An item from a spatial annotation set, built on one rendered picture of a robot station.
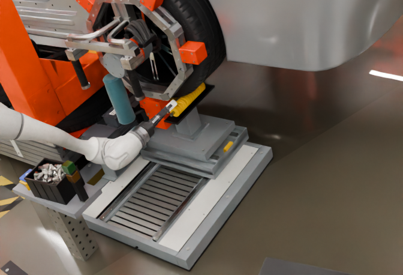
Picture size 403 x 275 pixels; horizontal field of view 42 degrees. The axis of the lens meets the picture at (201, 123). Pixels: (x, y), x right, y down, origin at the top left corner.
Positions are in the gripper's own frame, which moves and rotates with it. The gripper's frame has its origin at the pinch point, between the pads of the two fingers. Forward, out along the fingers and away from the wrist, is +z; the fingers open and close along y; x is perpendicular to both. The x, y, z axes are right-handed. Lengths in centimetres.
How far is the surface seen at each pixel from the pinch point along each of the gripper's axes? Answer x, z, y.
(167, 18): 26.1, 13.3, 26.0
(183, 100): -1.6, 17.1, -12.7
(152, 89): 12.9, 10.6, -15.2
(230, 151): -37, 29, -32
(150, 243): -37, -36, -41
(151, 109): 7.1, 8.0, -24.5
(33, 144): 45, -20, -90
